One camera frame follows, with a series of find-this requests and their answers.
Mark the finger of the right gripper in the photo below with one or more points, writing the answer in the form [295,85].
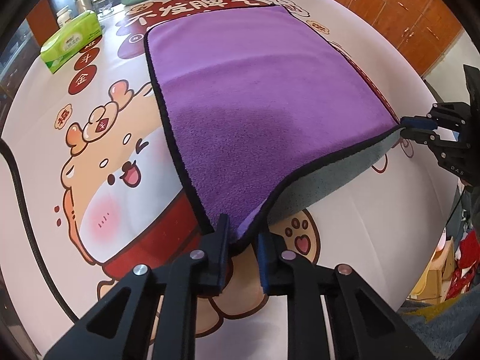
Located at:
[419,122]
[419,134]

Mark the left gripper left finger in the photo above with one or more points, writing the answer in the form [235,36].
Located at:
[151,313]

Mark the purple grey microfibre towel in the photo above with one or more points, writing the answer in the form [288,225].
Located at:
[262,115]

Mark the green tissue pack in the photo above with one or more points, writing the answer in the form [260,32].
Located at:
[69,39]

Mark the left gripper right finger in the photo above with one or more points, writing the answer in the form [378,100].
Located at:
[332,313]

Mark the brown wooden cabinet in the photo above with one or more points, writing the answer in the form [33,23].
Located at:
[421,30]

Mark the white pill bottle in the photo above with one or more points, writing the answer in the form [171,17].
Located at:
[64,15]

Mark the small glass jar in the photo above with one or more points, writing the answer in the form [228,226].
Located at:
[103,7]

